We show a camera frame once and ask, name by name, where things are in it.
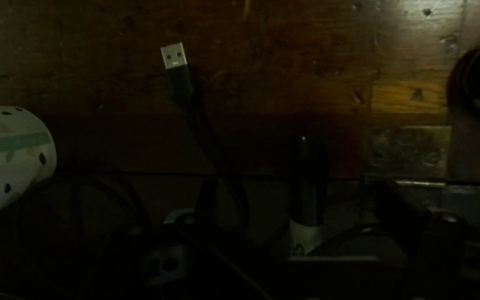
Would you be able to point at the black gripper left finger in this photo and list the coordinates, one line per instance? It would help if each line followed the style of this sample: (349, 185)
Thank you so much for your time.
(208, 203)

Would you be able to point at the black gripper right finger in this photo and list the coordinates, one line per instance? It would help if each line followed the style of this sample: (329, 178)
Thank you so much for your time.
(404, 218)

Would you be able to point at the white dotted paper cup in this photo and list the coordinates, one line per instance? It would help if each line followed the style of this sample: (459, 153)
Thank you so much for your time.
(4, 158)

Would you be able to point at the dark wooden secretary desk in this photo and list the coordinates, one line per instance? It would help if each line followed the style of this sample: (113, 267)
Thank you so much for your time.
(284, 67)

